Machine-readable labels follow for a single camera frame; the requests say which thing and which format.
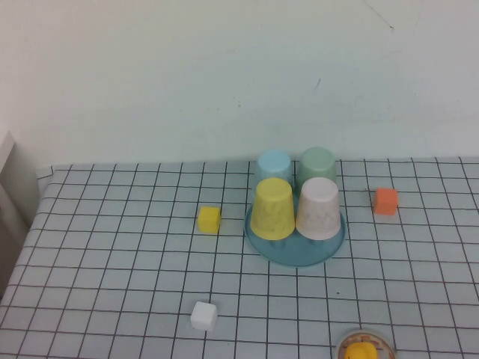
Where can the pink plastic cup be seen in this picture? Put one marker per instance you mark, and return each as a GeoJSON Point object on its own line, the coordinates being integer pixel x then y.
{"type": "Point", "coordinates": [318, 209]}

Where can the light blue plastic cup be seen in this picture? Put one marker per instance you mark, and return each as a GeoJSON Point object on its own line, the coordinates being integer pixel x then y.
{"type": "Point", "coordinates": [274, 164]}

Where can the yellow plastic cup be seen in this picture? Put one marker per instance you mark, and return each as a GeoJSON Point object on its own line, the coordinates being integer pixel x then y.
{"type": "Point", "coordinates": [272, 211]}

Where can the green plastic cup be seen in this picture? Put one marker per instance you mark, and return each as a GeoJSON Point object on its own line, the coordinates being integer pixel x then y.
{"type": "Point", "coordinates": [317, 162]}

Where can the blue cup stand with pegs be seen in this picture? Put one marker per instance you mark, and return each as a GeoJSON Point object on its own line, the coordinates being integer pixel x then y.
{"type": "Point", "coordinates": [299, 256]}

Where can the yellow cube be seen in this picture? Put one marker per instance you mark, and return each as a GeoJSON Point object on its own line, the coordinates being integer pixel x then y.
{"type": "Point", "coordinates": [209, 220]}

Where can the white cube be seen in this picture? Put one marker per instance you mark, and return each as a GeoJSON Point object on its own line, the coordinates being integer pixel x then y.
{"type": "Point", "coordinates": [204, 316]}

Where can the orange cube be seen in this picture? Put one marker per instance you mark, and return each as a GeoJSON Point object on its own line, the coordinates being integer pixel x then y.
{"type": "Point", "coordinates": [385, 202]}

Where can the grey checked tablecloth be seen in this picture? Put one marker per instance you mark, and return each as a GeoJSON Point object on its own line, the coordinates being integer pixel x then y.
{"type": "Point", "coordinates": [112, 261]}

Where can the yellow rubber duck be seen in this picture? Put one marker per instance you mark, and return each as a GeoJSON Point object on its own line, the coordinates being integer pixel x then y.
{"type": "Point", "coordinates": [361, 352]}

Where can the white cabinet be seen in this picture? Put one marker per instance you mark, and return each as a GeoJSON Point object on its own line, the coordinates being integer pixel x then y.
{"type": "Point", "coordinates": [11, 179]}

